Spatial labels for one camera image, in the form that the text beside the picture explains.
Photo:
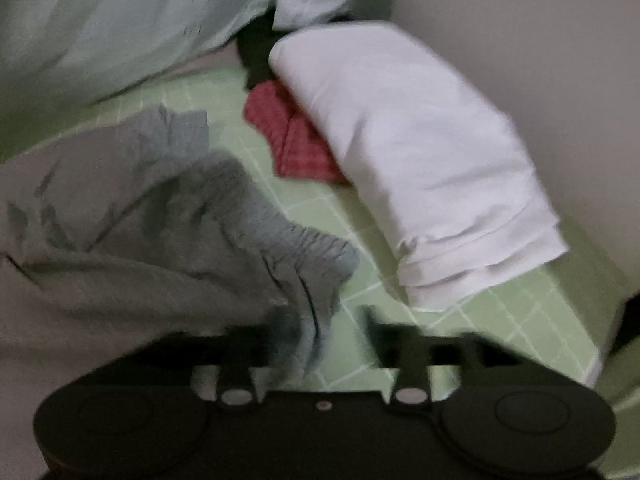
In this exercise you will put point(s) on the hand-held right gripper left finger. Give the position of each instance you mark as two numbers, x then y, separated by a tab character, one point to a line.
235	360

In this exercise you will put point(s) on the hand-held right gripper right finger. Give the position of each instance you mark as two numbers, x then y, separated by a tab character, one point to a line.
387	337

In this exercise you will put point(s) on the grey-blue shirt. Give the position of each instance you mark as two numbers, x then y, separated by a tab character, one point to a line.
165	220

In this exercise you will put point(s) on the green grid-pattern mat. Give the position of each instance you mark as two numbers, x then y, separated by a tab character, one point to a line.
320	220

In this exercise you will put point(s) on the white folded cloth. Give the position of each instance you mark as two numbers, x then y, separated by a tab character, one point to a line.
400	145

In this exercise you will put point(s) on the red plaid cloth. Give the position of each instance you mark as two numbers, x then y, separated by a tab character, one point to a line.
295	140

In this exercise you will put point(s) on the light blue printed sheet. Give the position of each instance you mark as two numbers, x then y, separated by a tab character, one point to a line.
115	15

